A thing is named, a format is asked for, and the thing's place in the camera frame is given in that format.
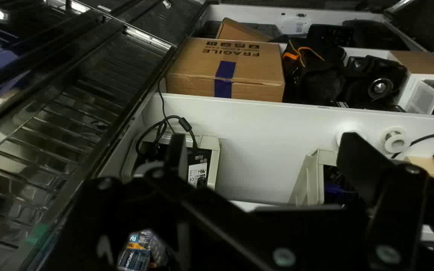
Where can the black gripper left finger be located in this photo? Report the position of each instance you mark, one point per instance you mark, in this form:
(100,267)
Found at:
(178,152)

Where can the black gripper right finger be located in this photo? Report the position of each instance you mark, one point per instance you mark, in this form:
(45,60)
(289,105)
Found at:
(372,175)

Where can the white box with black device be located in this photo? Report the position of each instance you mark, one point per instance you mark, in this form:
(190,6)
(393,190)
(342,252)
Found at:
(428,95)

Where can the cardboard box with blue tape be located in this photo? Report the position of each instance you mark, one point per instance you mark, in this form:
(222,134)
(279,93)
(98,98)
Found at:
(226,65)

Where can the flat brown cardboard box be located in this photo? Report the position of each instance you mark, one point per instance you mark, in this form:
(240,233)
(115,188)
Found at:
(422,62)

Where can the plain cardboard box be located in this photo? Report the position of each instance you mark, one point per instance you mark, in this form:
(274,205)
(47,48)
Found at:
(240,30)

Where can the white metal shelf unit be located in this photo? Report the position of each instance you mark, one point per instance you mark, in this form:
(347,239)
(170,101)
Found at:
(271,140)

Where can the metal server rack green lights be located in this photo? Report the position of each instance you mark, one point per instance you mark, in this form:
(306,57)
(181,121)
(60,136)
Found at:
(51,130)

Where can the black camera equipment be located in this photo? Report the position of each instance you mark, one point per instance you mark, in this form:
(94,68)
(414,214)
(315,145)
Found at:
(372,83)

